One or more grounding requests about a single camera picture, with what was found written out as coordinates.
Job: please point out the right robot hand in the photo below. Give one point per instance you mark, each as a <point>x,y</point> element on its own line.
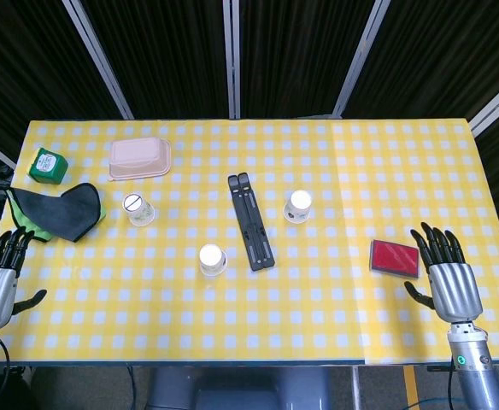
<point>454,290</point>

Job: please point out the paper cup with line mark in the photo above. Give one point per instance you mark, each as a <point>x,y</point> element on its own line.
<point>138,211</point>

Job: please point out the white floral paper cup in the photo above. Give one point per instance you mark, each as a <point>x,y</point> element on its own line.
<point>297,207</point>
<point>212,258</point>

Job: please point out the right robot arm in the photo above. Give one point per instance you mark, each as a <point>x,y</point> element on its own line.
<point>473,371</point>

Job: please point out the red flat box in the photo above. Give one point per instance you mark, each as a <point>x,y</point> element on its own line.
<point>395,258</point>

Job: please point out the dark grey green cloth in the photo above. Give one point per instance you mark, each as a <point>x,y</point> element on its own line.
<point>61,211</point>

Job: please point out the metal table leg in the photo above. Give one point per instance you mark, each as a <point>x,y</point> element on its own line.
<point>355,388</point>

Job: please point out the green box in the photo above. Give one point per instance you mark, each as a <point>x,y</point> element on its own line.
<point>48,165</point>

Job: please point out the pink lunch box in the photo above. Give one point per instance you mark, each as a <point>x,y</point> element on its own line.
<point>138,158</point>

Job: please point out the black folding stand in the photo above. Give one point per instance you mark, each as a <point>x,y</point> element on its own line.
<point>251,226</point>

